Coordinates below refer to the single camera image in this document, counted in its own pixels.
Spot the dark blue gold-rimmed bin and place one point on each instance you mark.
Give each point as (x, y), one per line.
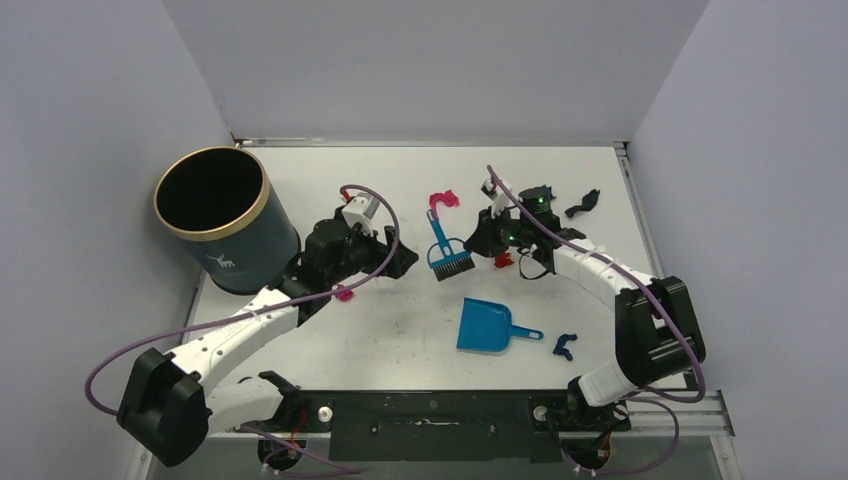
(219, 202)

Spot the blue hand brush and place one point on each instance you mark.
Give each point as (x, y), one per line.
(446, 258)

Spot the magenta paper scrap left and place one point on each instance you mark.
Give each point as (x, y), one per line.
(343, 293)

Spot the aluminium frame rail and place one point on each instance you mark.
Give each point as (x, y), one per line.
(708, 418)

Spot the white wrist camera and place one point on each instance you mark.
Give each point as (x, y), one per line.
(500, 201)
(359, 213)

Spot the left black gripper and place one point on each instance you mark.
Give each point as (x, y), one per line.
(376, 247)

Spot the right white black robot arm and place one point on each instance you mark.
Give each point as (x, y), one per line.
(655, 330)

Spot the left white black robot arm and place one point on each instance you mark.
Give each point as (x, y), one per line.
(174, 400)

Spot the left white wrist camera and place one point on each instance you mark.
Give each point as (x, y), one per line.
(359, 213)

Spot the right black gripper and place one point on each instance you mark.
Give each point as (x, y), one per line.
(490, 234)

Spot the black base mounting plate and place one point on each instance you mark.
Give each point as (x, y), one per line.
(446, 425)

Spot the blue dustpan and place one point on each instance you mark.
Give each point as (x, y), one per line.
(488, 327)

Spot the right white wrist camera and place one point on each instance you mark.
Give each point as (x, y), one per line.
(500, 201)

